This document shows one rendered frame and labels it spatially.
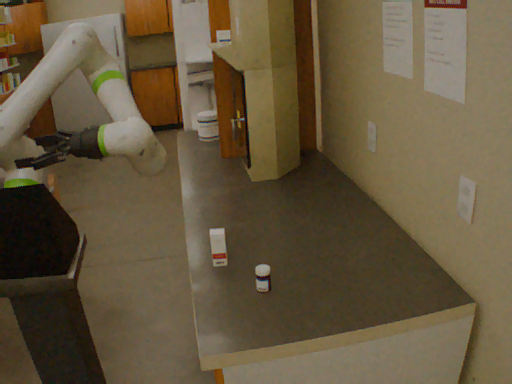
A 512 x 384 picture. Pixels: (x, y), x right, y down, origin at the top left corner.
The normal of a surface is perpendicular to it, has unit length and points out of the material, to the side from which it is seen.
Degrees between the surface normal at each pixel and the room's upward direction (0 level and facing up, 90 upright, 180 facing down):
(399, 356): 90
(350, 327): 0
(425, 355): 90
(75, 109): 90
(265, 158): 90
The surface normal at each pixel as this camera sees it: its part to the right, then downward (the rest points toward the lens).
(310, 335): -0.07, -0.93
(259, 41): 0.16, 0.36
